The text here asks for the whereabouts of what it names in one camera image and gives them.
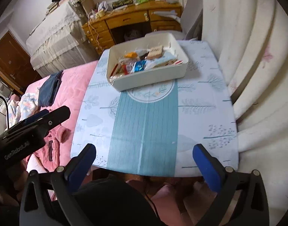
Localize dark blue folded pants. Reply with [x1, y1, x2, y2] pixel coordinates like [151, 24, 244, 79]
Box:
[38, 71, 64, 107]

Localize stack of books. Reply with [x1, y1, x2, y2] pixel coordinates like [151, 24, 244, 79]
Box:
[46, 1, 69, 15]

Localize waste bin with bag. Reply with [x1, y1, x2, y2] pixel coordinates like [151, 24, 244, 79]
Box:
[124, 29, 144, 43]

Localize person's black clothing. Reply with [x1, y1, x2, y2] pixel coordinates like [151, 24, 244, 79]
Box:
[73, 174, 163, 226]

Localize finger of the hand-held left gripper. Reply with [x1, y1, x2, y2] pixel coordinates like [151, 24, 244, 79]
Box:
[3, 105, 71, 137]
[23, 109, 50, 124]

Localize pink fleece robe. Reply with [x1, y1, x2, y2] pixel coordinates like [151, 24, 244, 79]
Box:
[24, 122, 67, 167]

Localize white plastic bin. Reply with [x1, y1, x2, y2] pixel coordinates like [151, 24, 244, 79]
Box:
[106, 33, 189, 92]

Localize pink blanket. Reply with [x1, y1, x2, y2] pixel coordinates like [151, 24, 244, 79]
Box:
[24, 60, 100, 203]

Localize white blue-print snack bag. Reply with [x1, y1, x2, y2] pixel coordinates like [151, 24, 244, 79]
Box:
[146, 53, 178, 68]

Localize blue foil snack packet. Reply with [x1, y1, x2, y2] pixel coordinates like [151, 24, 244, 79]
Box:
[130, 60, 147, 73]

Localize grey office chair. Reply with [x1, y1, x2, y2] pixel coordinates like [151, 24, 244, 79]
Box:
[144, 7, 204, 43]

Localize wooden desk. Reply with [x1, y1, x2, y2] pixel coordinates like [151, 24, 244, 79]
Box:
[81, 1, 183, 54]

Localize lace-covered cabinet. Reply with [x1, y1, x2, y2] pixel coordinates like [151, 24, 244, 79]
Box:
[26, 2, 100, 78]

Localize cluttered wooden shelf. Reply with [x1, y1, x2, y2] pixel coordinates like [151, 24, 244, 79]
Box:
[0, 66, 24, 99]

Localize white plastic bag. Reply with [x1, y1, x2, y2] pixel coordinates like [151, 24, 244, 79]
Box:
[97, 1, 111, 12]

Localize white floral fleece blanket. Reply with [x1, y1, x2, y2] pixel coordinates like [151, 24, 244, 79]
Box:
[0, 92, 41, 128]

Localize person's legs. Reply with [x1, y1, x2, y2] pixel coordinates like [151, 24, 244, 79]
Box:
[125, 176, 220, 226]

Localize white cable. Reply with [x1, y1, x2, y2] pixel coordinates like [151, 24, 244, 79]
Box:
[87, 14, 101, 50]

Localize black cable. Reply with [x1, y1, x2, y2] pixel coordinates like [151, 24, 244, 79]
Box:
[0, 95, 10, 130]

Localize wooden door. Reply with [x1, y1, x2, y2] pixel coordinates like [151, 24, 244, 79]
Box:
[0, 31, 42, 92]

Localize beige brown-edged snack packet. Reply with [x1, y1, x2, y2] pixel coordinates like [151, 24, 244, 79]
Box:
[147, 45, 163, 59]

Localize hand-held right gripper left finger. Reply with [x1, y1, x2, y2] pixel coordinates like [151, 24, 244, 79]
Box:
[19, 144, 97, 226]

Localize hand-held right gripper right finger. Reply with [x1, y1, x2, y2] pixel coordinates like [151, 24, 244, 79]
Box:
[192, 144, 269, 226]

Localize dark printed box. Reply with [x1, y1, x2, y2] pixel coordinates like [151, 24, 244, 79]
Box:
[112, 0, 133, 8]

